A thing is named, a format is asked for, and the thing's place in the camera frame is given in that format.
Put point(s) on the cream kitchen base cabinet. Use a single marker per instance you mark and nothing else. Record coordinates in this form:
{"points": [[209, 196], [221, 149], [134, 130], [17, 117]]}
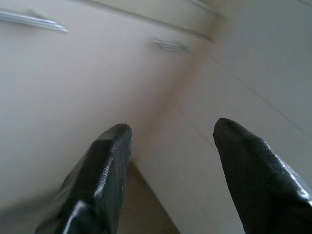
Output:
{"points": [[73, 85]]}

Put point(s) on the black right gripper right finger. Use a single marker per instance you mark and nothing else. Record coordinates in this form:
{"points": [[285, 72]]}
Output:
{"points": [[256, 185]]}

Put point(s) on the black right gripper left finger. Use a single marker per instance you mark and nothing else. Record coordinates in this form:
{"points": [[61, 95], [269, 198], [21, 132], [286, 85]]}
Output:
{"points": [[97, 185]]}

